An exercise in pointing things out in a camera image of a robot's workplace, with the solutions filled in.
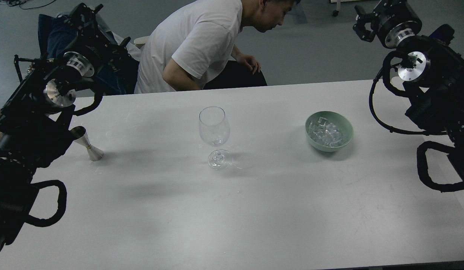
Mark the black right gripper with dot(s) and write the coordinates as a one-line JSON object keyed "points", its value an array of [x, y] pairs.
{"points": [[392, 21]]}

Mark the white office chair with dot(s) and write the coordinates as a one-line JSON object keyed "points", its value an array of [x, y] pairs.
{"points": [[337, 9]]}

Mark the steel cocktail jigger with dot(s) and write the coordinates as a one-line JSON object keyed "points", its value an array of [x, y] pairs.
{"points": [[88, 144]]}

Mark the person in white shirt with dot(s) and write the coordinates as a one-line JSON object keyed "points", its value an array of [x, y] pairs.
{"points": [[192, 46]]}

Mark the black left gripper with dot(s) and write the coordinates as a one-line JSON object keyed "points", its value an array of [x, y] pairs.
{"points": [[95, 46]]}

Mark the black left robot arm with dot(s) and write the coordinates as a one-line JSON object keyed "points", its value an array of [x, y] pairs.
{"points": [[35, 120]]}

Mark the green bowl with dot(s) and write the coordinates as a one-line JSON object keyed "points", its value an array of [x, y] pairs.
{"points": [[339, 120]]}

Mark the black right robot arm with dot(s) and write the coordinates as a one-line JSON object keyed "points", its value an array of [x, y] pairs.
{"points": [[427, 72]]}

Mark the black chair with jeans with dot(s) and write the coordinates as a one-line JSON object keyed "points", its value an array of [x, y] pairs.
{"points": [[54, 36]]}

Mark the clear wine glass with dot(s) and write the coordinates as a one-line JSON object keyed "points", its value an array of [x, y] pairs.
{"points": [[214, 130]]}

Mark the clear ice cubes pile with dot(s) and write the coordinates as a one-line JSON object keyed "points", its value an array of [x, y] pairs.
{"points": [[326, 133]]}

